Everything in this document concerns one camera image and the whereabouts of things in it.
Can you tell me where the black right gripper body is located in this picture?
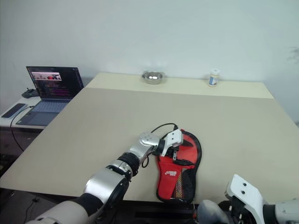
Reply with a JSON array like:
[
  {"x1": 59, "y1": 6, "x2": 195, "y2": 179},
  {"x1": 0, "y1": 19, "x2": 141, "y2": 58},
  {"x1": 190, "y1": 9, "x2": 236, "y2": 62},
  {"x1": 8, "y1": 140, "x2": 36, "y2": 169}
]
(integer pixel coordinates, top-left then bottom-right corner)
[{"x1": 217, "y1": 197, "x2": 252, "y2": 224}]

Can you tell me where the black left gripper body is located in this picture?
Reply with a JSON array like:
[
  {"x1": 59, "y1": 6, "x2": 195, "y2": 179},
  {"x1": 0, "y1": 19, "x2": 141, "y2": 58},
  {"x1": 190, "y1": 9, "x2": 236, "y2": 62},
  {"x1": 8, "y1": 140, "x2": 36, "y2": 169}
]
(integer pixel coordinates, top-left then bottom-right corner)
[{"x1": 168, "y1": 142, "x2": 182, "y2": 162}]

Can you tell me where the red and black paddle case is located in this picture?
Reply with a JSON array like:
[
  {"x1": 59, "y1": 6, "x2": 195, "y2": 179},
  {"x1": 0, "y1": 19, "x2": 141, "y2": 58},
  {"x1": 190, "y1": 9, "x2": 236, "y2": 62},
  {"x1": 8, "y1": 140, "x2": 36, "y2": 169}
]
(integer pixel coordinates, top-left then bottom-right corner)
[{"x1": 155, "y1": 130, "x2": 203, "y2": 204}]

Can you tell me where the grey rounded shape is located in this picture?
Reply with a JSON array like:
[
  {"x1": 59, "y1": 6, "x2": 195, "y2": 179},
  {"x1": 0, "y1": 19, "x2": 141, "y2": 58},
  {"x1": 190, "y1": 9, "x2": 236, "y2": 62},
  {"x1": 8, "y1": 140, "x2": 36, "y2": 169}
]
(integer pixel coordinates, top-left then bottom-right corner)
[{"x1": 198, "y1": 199, "x2": 229, "y2": 224}]

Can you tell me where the white pill bottle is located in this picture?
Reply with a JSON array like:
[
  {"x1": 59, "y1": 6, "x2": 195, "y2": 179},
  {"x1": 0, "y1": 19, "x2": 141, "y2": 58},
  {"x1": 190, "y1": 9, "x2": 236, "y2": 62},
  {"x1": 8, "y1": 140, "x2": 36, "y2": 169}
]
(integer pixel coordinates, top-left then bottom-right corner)
[{"x1": 207, "y1": 69, "x2": 221, "y2": 87}]

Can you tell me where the stainless steel bowl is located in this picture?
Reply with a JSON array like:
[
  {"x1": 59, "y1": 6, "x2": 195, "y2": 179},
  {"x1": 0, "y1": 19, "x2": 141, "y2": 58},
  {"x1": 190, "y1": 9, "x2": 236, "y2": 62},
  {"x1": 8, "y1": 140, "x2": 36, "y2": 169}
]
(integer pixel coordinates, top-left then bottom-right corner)
[{"x1": 142, "y1": 70, "x2": 166, "y2": 85}]

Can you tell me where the open grey laptop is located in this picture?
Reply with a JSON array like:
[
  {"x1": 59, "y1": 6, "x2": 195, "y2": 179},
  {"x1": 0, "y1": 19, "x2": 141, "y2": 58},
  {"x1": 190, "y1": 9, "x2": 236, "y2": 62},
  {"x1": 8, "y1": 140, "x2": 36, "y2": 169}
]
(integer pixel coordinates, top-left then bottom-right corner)
[{"x1": 14, "y1": 66, "x2": 85, "y2": 127}]

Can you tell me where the black computer mouse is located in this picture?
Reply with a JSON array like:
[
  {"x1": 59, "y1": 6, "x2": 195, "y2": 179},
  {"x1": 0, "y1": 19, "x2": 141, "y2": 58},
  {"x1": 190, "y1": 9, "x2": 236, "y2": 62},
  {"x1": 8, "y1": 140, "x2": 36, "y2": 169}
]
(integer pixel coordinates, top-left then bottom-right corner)
[{"x1": 21, "y1": 87, "x2": 39, "y2": 99}]

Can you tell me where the black handheld device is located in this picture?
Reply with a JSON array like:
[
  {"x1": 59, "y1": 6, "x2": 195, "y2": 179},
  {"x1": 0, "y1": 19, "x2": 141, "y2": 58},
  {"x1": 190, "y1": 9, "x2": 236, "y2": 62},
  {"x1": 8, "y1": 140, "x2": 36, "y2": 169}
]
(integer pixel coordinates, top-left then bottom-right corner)
[{"x1": 1, "y1": 103, "x2": 27, "y2": 119}]

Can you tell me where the white side desk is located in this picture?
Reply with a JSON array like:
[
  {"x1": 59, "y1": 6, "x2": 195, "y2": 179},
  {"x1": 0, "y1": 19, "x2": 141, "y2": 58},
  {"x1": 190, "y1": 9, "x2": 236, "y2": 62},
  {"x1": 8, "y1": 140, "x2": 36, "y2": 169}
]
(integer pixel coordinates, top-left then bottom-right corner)
[{"x1": 0, "y1": 94, "x2": 48, "y2": 168}]

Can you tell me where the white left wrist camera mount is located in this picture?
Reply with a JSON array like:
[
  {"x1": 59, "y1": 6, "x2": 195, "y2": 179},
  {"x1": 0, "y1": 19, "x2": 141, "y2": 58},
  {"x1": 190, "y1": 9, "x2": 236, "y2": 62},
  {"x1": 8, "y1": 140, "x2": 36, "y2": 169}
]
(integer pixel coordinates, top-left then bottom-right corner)
[{"x1": 160, "y1": 130, "x2": 183, "y2": 157}]

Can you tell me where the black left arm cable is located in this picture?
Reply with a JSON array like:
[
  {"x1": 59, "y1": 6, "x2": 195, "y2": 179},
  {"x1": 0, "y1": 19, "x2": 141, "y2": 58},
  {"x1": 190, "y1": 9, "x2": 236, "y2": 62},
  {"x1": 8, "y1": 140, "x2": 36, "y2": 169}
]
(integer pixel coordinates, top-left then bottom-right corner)
[{"x1": 141, "y1": 123, "x2": 178, "y2": 168}]

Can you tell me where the black laptop cable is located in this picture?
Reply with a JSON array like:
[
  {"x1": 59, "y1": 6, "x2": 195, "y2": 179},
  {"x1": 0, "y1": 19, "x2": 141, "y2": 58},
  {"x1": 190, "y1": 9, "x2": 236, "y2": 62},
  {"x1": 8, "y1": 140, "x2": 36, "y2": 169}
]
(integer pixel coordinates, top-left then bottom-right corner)
[{"x1": 9, "y1": 106, "x2": 33, "y2": 152}]

